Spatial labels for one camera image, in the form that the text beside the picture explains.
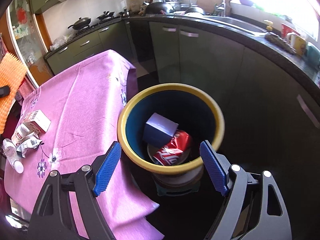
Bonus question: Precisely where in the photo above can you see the orange foam fruit net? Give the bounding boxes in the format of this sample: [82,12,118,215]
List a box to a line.
[0,52,28,134]

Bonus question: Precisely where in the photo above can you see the blue paper box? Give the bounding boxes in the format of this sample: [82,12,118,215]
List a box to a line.
[143,113,178,148]

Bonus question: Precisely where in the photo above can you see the yellow rimmed blue trash bin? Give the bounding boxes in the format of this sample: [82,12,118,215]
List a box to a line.
[117,83,225,196]

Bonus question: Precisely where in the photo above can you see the black wok on counter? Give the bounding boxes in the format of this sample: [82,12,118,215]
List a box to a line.
[145,2,175,15]

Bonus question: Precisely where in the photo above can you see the white paper wrapper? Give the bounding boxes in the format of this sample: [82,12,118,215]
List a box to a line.
[16,132,42,158]

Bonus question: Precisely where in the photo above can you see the steel kitchen sink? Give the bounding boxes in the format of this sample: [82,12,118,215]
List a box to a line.
[204,15,267,33]

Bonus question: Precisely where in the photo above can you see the red white carton box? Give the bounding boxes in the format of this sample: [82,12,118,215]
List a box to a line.
[11,110,51,146]

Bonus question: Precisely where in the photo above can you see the teal mug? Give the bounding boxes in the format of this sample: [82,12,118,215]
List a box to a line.
[306,42,320,70]

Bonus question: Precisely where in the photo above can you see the steel sink faucet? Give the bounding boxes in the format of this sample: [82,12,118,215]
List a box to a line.
[216,0,227,17]

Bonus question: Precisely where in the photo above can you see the clear plastic water bottle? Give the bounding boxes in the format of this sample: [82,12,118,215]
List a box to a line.
[2,139,24,174]

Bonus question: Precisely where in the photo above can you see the red mug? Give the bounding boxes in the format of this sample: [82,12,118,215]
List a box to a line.
[281,23,300,38]

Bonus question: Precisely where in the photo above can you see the yellow mug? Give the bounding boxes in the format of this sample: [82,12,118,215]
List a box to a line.
[286,32,307,56]

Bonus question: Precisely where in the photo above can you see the green lower kitchen cabinets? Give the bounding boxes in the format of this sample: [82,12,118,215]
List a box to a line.
[46,18,319,144]

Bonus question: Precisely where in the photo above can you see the white plastic bag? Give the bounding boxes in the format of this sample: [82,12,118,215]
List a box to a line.
[50,35,69,51]

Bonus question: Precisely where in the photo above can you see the large black wok with lid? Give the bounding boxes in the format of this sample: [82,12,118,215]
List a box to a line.
[68,17,91,30]

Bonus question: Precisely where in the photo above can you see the pink floral tablecloth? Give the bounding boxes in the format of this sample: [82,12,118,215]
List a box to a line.
[4,50,163,239]

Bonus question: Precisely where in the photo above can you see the crushed red cola can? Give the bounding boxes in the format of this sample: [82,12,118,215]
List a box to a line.
[149,130,192,166]

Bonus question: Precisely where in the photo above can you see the small black frying pan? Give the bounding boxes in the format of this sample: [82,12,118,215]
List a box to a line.
[97,11,114,21]

